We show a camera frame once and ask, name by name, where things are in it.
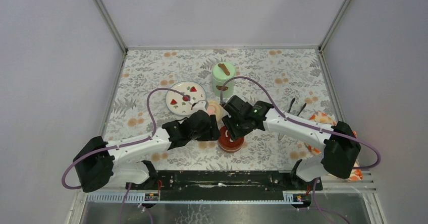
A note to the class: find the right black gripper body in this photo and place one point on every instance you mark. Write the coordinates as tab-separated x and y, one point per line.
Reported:
235	126

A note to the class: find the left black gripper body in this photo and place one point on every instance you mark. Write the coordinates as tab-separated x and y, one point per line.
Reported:
213	128

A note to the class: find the cream round lid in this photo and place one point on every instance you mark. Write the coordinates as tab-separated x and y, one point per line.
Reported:
215	109

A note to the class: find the red round lid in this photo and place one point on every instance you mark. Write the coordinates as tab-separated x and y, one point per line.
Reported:
225	136

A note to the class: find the steel bowl red band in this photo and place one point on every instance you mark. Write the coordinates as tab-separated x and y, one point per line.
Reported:
230	147

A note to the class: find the green cylindrical container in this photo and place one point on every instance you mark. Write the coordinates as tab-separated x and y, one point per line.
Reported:
219	85

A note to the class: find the white plate with food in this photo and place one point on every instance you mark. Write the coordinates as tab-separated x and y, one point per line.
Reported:
180	104

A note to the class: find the black tongs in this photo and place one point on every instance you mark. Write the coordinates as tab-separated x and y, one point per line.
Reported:
281	136

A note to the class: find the green lid with handle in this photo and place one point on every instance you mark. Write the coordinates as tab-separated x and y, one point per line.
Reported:
223	71

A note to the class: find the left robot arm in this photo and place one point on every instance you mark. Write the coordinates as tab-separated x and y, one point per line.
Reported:
101	163

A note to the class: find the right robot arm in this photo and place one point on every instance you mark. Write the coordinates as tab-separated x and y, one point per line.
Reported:
336	143

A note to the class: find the floral table mat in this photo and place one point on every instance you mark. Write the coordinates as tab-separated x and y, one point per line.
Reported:
263	73

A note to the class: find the orange floral cloth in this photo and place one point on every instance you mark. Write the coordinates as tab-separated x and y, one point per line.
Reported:
322	118

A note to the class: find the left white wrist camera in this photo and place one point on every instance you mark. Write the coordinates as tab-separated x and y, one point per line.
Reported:
200	105

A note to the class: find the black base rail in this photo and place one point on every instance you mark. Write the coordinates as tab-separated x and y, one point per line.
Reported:
265	181

